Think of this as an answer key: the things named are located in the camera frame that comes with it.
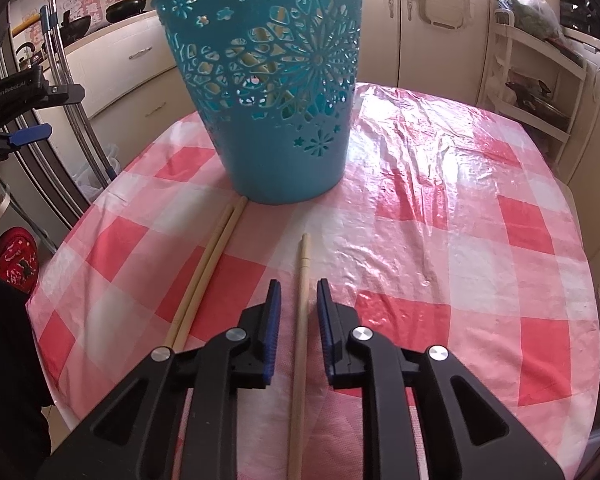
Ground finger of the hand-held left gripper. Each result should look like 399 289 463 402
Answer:
0 124 52 161
0 67 86 126

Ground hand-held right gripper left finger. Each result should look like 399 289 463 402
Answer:
37 279 283 480

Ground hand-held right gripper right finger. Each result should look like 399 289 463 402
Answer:
316 277 566 480

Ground blue perforated plastic basket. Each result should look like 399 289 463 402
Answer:
152 0 368 206

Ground metal kettle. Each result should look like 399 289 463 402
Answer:
15 42 38 71

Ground silver mop pole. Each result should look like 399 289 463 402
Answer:
37 0 121 186

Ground white plastic bag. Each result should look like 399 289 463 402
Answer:
72 142 121 201

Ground black wok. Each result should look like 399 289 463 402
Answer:
105 0 171 23
60 10 93 46

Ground cream kitchen base cabinets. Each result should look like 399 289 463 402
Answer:
30 0 600 311

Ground red patterned round object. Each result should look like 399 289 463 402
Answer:
0 226 40 295

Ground pink checked plastic tablecloth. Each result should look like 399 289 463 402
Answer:
27 82 600 480

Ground person's black trousers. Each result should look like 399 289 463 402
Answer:
0 270 56 480

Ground lidded metal pot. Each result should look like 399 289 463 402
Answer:
505 80 573 131

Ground white bag holder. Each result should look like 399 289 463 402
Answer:
397 0 473 31

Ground white trolley rack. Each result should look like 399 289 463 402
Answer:
490 7 588 161

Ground green plastic bag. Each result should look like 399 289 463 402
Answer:
497 0 566 43

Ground sliding glass door frame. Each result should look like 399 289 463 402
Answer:
0 10 86 256

